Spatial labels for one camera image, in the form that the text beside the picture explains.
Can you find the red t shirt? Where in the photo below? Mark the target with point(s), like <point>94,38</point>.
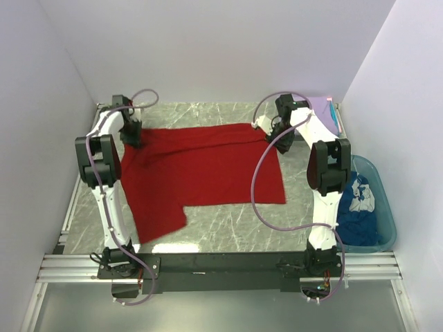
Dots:
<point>199,166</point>

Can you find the folded purple t shirt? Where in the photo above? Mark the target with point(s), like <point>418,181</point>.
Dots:
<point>322,107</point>

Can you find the folded light blue t shirt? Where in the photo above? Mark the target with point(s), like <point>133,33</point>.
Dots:
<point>333,114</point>

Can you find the black base beam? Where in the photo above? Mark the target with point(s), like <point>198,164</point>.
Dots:
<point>238,271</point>

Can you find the folded pink t shirt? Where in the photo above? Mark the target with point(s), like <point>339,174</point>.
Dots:
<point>337,114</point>

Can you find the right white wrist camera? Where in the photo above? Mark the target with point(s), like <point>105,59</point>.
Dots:
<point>264,123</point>

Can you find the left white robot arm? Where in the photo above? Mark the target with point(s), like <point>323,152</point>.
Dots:
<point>100,168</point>

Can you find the blue plastic bin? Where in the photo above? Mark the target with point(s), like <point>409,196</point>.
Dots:
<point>385,222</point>

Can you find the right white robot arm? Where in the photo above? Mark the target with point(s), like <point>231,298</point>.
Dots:
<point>328,173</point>

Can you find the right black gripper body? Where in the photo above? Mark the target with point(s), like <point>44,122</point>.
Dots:
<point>278,129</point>

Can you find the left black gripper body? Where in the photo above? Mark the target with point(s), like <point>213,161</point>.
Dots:
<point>131,129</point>

